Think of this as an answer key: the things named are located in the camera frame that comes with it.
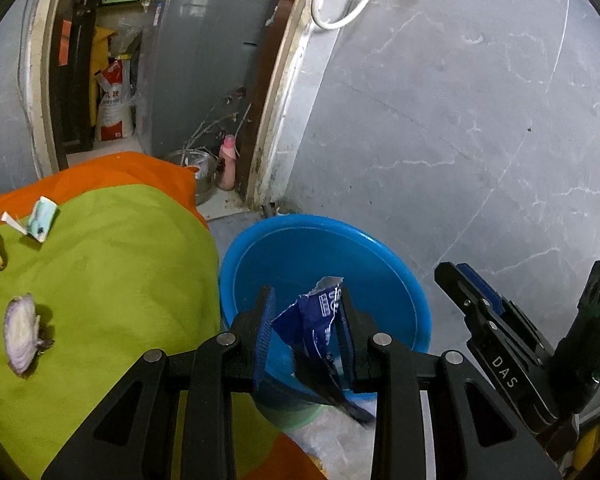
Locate green and white carton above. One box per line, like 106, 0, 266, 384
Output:
1, 196, 61, 243

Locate wooden door frame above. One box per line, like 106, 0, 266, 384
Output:
245, 0, 331, 211

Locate orange and green blanket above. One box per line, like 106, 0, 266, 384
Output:
0, 151, 326, 480

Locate torn blue wrapper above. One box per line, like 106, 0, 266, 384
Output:
271, 276, 376, 428

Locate yellow object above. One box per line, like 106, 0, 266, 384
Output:
577, 427, 600, 477

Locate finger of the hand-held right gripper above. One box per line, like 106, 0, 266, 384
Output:
434, 261, 561, 431
457, 263, 556, 366

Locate green plastic basin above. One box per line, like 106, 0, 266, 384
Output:
257, 395, 326, 431

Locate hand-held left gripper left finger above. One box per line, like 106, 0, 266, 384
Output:
40, 285, 278, 480

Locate yellow bag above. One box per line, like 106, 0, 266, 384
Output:
91, 27, 118, 126

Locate blue plastic basin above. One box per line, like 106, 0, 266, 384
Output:
219, 214, 432, 411

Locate purple onion slice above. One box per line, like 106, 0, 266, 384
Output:
4, 293, 56, 380

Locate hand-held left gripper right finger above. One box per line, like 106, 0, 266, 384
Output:
332, 285, 563, 480

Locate dark wooden door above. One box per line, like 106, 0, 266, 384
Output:
47, 0, 113, 153

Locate white and red sack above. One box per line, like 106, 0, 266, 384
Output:
96, 59, 136, 142

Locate clear plastic bag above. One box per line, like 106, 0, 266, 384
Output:
111, 7, 146, 61

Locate grey washing machine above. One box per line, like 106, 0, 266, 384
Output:
141, 0, 283, 161

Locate pink bottle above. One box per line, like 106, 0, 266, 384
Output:
217, 135, 239, 191

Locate dry flower branches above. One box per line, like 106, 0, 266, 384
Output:
182, 87, 253, 161

